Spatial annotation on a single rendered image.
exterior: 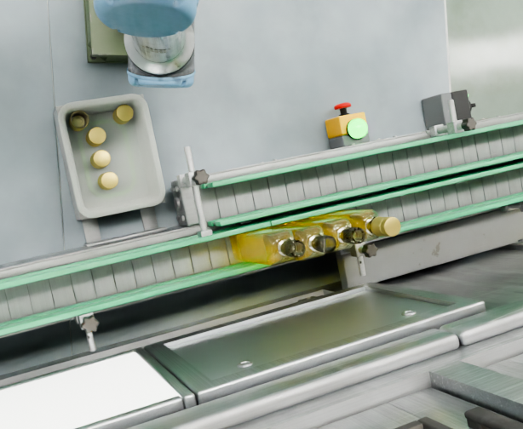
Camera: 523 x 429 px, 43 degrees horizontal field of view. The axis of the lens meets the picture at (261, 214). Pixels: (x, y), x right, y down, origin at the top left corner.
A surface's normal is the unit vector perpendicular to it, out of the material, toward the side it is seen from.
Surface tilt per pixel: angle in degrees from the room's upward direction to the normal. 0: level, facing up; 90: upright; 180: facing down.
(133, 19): 84
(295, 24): 0
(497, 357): 0
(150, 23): 84
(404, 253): 0
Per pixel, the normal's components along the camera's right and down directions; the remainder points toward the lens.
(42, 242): 0.37, -0.01
